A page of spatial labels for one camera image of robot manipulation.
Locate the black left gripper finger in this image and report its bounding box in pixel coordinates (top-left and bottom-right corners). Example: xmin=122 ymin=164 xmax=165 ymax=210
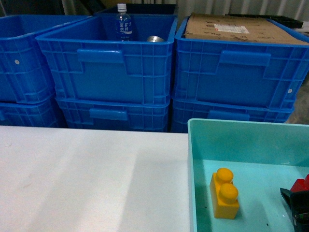
xmin=280 ymin=188 xmax=309 ymax=227

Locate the red toy block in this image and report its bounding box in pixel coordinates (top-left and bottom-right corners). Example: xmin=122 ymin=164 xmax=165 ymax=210
xmin=290 ymin=174 xmax=309 ymax=192

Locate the turquoise plastic box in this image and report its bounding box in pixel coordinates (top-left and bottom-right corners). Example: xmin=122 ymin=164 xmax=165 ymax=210
xmin=188 ymin=119 xmax=309 ymax=232

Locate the yellow toy block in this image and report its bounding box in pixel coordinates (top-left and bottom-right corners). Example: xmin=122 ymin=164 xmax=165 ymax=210
xmin=210 ymin=168 xmax=239 ymax=219

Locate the upper right blue crate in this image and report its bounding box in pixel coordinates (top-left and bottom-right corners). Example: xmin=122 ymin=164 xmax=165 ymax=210
xmin=173 ymin=19 xmax=309 ymax=109

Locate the blue crate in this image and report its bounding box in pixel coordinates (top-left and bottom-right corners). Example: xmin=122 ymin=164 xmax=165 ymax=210
xmin=0 ymin=14 xmax=87 ymax=104
xmin=56 ymin=97 xmax=169 ymax=132
xmin=173 ymin=19 xmax=309 ymax=109
xmin=171 ymin=98 xmax=294 ymax=133
xmin=36 ymin=14 xmax=177 ymax=105
xmin=0 ymin=96 xmax=67 ymax=128

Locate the lower right blue crate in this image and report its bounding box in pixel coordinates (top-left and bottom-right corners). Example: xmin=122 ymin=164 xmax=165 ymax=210
xmin=171 ymin=98 xmax=294 ymax=133

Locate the brown cardboard sheet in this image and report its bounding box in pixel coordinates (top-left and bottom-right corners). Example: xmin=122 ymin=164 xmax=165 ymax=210
xmin=183 ymin=14 xmax=309 ymax=45

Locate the lower middle blue crate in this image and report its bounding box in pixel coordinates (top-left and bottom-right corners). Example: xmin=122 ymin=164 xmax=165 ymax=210
xmin=56 ymin=97 xmax=169 ymax=132

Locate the silver metal can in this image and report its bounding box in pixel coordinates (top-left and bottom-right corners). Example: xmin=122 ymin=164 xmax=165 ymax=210
xmin=147 ymin=36 xmax=165 ymax=43

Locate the clear water bottle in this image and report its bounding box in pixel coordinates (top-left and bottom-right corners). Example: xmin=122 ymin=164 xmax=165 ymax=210
xmin=115 ymin=3 xmax=133 ymax=41

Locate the upper middle blue crate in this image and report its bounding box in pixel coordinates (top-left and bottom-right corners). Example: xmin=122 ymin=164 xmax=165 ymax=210
xmin=36 ymin=14 xmax=177 ymax=105

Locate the lower left blue crate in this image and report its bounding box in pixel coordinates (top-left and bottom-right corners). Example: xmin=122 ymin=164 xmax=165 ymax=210
xmin=0 ymin=96 xmax=67 ymax=128

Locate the upper left blue crate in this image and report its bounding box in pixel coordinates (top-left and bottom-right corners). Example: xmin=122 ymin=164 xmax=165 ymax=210
xmin=0 ymin=14 xmax=87 ymax=104

